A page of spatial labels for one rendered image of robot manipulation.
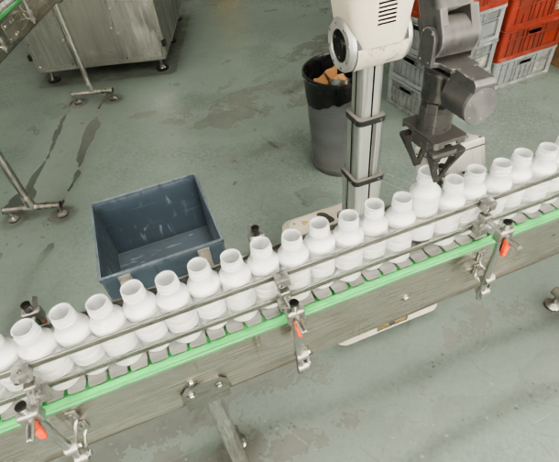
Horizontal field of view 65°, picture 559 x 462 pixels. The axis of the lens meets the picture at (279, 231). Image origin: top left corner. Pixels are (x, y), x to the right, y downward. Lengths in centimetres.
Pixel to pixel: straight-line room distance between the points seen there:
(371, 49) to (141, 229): 88
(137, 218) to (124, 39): 317
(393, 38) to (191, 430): 157
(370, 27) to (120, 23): 328
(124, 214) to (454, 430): 141
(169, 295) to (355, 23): 91
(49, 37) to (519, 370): 428
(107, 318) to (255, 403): 119
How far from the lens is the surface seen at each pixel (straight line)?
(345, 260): 87
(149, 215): 141
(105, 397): 92
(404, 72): 338
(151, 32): 438
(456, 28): 74
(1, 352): 85
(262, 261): 79
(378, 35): 138
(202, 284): 78
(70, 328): 81
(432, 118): 79
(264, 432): 185
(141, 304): 79
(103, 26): 445
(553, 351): 220
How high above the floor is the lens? 172
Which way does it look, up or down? 44 degrees down
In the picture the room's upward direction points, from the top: 7 degrees counter-clockwise
